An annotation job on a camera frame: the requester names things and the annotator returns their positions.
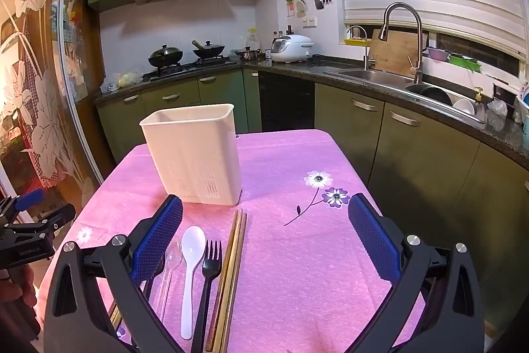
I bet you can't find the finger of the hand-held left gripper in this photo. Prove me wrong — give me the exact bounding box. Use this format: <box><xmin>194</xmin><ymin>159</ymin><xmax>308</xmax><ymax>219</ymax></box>
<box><xmin>0</xmin><ymin>189</ymin><xmax>45</xmax><ymax>215</ymax></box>
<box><xmin>25</xmin><ymin>204</ymin><xmax>77</xmax><ymax>238</ymax></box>

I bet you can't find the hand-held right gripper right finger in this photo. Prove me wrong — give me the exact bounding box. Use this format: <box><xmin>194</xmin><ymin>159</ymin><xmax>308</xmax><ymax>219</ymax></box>
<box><xmin>348</xmin><ymin>193</ymin><xmax>485</xmax><ymax>353</ymax></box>

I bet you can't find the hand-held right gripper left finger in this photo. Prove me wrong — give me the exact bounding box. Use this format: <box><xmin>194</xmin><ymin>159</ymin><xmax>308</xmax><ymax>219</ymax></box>
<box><xmin>43</xmin><ymin>195</ymin><xmax>186</xmax><ymax>353</ymax></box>

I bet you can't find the clear plastic spoon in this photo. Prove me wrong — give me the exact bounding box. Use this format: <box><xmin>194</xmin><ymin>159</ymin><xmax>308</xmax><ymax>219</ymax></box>
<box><xmin>158</xmin><ymin>235</ymin><xmax>183</xmax><ymax>321</ymax></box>

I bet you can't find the white plastic spoon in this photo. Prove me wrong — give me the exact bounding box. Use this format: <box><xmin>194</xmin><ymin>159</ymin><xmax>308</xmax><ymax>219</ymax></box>
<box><xmin>181</xmin><ymin>226</ymin><xmax>207</xmax><ymax>340</ymax></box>

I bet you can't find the black plastic fork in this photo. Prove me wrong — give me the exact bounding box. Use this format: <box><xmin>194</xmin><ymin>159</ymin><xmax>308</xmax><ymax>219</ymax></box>
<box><xmin>191</xmin><ymin>240</ymin><xmax>223</xmax><ymax>346</ymax></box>

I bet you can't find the white plastic utensil holder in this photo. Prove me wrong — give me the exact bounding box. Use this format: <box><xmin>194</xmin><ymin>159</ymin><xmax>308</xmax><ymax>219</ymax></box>
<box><xmin>139</xmin><ymin>104</ymin><xmax>243</xmax><ymax>206</ymax></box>

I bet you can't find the person's left hand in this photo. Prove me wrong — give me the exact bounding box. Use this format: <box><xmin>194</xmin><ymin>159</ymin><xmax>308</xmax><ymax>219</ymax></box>
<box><xmin>0</xmin><ymin>265</ymin><xmax>40</xmax><ymax>341</ymax></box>

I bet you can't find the green lower cabinet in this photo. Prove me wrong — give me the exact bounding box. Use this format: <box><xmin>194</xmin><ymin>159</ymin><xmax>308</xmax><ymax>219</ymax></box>
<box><xmin>314</xmin><ymin>82</ymin><xmax>529</xmax><ymax>337</ymax></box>
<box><xmin>96</xmin><ymin>69</ymin><xmax>262</xmax><ymax>172</ymax></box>

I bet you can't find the pink floral tablecloth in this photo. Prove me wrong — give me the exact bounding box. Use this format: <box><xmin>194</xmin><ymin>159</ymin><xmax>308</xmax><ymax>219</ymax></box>
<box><xmin>45</xmin><ymin>129</ymin><xmax>427</xmax><ymax>353</ymax></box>

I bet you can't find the floral glass sliding door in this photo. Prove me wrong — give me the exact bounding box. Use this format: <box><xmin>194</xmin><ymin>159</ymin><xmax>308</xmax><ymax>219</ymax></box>
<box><xmin>0</xmin><ymin>0</ymin><xmax>105</xmax><ymax>205</ymax></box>

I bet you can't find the yellowish plastic bag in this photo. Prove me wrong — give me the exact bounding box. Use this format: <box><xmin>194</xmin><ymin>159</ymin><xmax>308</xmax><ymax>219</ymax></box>
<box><xmin>117</xmin><ymin>72</ymin><xmax>143</xmax><ymax>88</ymax></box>

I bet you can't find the black pan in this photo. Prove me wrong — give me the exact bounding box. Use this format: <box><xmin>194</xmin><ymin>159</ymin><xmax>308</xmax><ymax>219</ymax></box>
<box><xmin>407</xmin><ymin>84</ymin><xmax>454</xmax><ymax>106</ymax></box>

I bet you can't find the white bowl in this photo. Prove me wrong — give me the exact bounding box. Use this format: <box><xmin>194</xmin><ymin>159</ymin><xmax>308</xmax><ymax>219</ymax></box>
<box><xmin>452</xmin><ymin>99</ymin><xmax>476</xmax><ymax>116</ymax></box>

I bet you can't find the black built-in oven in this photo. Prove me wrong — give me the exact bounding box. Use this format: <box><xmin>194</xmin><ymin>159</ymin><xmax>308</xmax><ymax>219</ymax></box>
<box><xmin>258</xmin><ymin>71</ymin><xmax>316</xmax><ymax>133</ymax></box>

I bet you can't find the steel sink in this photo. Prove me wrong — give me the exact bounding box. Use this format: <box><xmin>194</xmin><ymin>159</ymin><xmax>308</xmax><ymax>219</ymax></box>
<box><xmin>328</xmin><ymin>67</ymin><xmax>488</xmax><ymax>123</ymax></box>

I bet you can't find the soap dispenser bottle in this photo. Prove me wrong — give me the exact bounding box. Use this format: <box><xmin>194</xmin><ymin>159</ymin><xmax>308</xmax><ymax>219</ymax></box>
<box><xmin>473</xmin><ymin>86</ymin><xmax>487</xmax><ymax>122</ymax></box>

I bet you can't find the black gas stove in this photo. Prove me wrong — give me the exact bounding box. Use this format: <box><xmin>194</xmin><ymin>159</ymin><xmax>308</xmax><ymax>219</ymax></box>
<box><xmin>142</xmin><ymin>56</ymin><xmax>241</xmax><ymax>83</ymax></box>

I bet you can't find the clear plastic bag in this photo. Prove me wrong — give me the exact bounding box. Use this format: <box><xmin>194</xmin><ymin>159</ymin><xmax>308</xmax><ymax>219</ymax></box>
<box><xmin>488</xmin><ymin>99</ymin><xmax>509</xmax><ymax>120</ymax></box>

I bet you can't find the black wok with lid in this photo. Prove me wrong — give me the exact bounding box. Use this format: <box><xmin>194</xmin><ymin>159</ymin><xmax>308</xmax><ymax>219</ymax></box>
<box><xmin>148</xmin><ymin>44</ymin><xmax>183</xmax><ymax>68</ymax></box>

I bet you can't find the dark stone countertop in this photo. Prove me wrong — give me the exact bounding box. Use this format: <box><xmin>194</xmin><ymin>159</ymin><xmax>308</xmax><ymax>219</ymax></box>
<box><xmin>94</xmin><ymin>54</ymin><xmax>529</xmax><ymax>172</ymax></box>

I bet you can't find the small steel faucet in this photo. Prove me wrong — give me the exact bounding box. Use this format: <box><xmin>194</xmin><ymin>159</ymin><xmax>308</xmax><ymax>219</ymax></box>
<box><xmin>346</xmin><ymin>25</ymin><xmax>373</xmax><ymax>71</ymax></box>

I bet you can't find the wooden cutting board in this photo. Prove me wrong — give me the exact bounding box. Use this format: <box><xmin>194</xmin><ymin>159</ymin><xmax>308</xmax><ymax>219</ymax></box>
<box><xmin>368</xmin><ymin>28</ymin><xmax>431</xmax><ymax>79</ymax></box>

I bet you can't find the purple container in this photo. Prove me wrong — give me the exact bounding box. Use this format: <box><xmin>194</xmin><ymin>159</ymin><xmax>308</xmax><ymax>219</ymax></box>
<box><xmin>427</xmin><ymin>47</ymin><xmax>451</xmax><ymax>63</ymax></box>

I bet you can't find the tall steel faucet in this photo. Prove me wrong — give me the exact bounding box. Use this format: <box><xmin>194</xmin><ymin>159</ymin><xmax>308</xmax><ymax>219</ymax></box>
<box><xmin>378</xmin><ymin>3</ymin><xmax>425</xmax><ymax>85</ymax></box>

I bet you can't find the green container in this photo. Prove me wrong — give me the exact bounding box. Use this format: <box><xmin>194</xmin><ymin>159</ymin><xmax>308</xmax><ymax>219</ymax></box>
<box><xmin>448</xmin><ymin>53</ymin><xmax>482</xmax><ymax>73</ymax></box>

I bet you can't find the small steel pot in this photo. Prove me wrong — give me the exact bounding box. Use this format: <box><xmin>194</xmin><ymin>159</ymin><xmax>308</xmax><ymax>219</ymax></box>
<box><xmin>235</xmin><ymin>46</ymin><xmax>261</xmax><ymax>62</ymax></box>

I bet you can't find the white rice cooker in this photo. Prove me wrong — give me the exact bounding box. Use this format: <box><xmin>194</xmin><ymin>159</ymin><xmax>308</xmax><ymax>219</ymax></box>
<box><xmin>270</xmin><ymin>34</ymin><xmax>315</xmax><ymax>64</ymax></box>

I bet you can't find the black wok with handle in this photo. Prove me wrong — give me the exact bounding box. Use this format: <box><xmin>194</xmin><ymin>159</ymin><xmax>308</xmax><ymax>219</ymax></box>
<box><xmin>191</xmin><ymin>40</ymin><xmax>226</xmax><ymax>60</ymax></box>

